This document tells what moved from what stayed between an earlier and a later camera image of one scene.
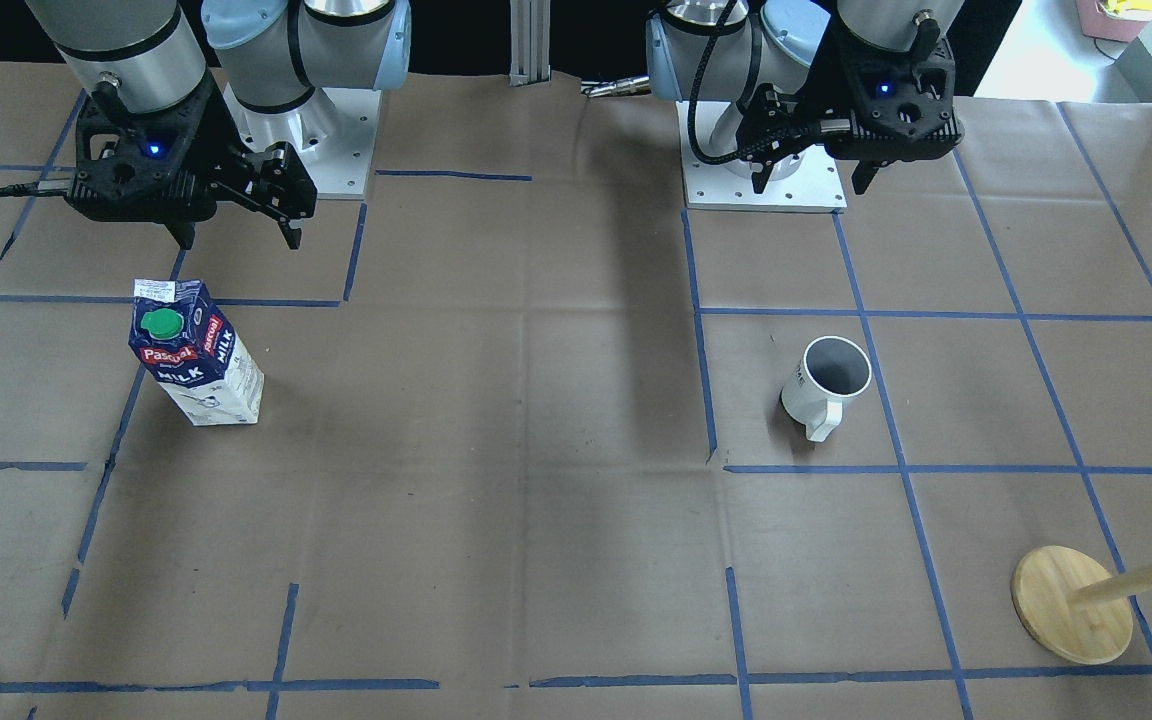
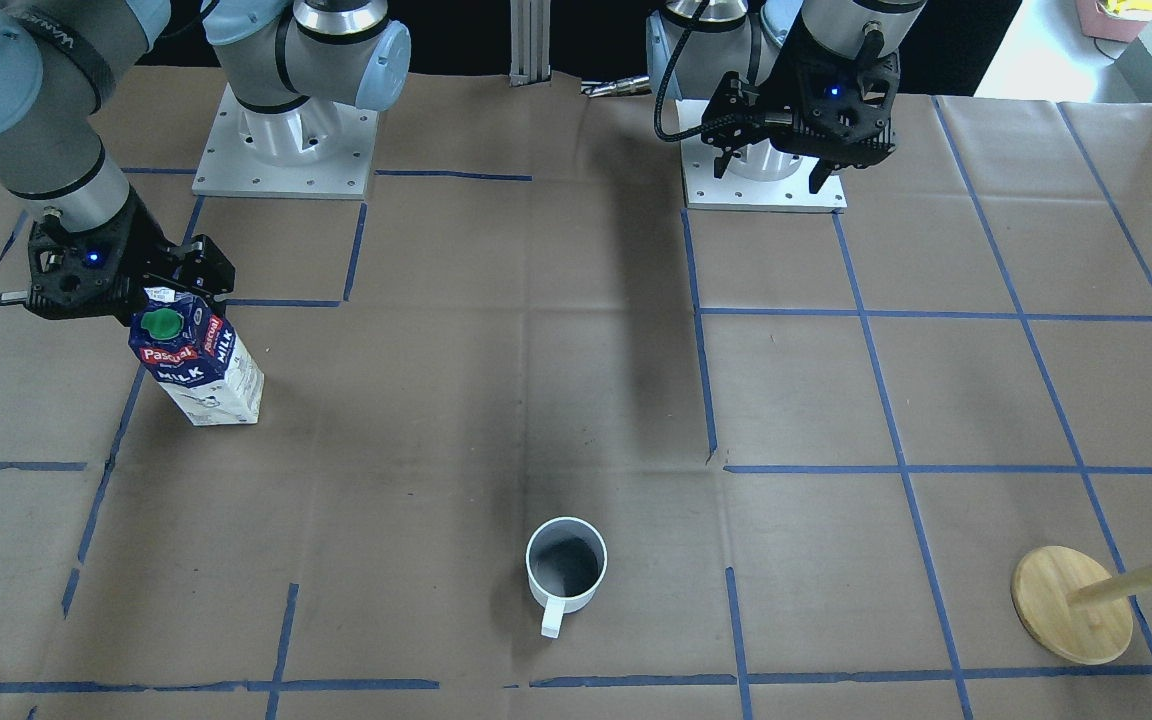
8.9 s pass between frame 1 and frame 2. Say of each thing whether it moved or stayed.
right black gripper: moved
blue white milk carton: stayed
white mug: moved
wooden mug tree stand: stayed
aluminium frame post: stayed
